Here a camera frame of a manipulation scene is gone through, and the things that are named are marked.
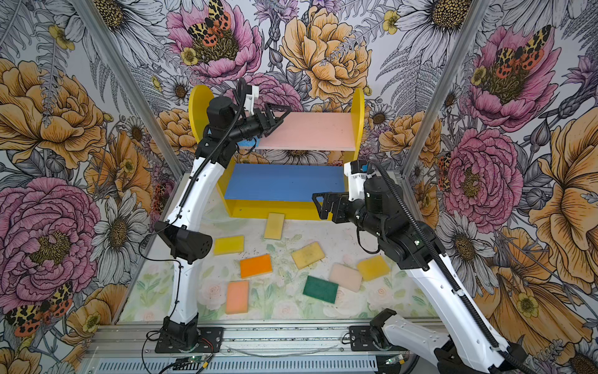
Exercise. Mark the aluminium frame post right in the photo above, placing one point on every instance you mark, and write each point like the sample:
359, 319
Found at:
472, 23

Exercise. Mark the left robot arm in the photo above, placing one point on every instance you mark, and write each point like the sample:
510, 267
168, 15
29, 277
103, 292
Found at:
228, 125

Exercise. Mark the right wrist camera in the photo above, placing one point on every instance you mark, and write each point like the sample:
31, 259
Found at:
357, 175

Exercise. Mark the aluminium frame post left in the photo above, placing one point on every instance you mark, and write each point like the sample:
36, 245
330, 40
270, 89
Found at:
110, 50

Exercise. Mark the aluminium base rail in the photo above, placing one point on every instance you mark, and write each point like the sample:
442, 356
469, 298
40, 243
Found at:
292, 346

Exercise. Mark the aluminium frame post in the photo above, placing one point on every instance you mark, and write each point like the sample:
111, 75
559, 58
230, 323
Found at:
110, 50
472, 23

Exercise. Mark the yellow shelf with coloured boards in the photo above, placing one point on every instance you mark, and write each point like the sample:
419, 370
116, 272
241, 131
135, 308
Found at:
301, 157

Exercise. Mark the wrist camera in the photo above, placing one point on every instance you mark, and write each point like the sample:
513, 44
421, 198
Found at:
251, 95
357, 175

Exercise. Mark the yellow sponge with green back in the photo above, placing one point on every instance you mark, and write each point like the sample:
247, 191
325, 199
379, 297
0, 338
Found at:
274, 226

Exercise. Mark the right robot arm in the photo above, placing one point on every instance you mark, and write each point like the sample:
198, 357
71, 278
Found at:
470, 344

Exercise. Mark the yellow sponge right side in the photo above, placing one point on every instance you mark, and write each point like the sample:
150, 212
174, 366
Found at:
373, 268

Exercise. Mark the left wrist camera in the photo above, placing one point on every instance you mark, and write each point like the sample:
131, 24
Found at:
251, 95

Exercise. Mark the peach pink sponge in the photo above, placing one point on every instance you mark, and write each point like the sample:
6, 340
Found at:
237, 297

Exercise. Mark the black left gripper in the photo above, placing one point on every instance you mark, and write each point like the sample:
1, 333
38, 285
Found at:
277, 120

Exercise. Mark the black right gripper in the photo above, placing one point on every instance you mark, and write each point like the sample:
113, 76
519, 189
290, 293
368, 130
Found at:
342, 200

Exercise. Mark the bright yellow sponge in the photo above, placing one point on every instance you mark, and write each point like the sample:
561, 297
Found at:
229, 245

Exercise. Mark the orange sponge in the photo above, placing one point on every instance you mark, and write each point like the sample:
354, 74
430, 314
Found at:
256, 266

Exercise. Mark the dark green scouring pad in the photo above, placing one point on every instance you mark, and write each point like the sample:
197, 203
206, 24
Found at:
323, 290

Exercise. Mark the pale pink sponge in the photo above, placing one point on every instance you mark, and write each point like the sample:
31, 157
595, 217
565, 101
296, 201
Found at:
346, 277

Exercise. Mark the dull yellow sponge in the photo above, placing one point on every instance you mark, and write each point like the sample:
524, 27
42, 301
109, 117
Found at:
308, 255

